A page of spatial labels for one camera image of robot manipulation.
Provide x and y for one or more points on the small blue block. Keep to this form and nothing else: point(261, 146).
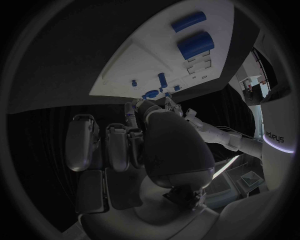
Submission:
point(177, 87)

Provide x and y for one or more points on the thick blue cylinder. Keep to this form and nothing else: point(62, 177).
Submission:
point(195, 45)

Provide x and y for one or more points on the checkered calibration board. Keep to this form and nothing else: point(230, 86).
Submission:
point(250, 180)

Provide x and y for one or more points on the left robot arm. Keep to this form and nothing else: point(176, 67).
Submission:
point(218, 134)

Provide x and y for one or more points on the blue gear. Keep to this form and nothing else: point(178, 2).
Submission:
point(151, 93)

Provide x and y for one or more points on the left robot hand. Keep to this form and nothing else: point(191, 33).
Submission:
point(173, 106)

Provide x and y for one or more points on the long blue peg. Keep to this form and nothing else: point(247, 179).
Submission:
point(162, 79)

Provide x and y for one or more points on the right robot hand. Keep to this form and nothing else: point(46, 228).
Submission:
point(173, 150)

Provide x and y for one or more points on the small blue plug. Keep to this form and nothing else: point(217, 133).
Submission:
point(161, 89)

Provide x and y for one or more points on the long blue cylinder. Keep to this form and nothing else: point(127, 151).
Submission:
point(188, 21)

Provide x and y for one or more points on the white task board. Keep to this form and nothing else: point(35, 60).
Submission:
point(150, 61)

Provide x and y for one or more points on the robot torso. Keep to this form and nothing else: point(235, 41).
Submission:
point(277, 120)

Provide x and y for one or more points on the glowing light bar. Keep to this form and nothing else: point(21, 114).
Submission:
point(225, 166)

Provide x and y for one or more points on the short blue peg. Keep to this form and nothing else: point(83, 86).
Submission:
point(134, 83)

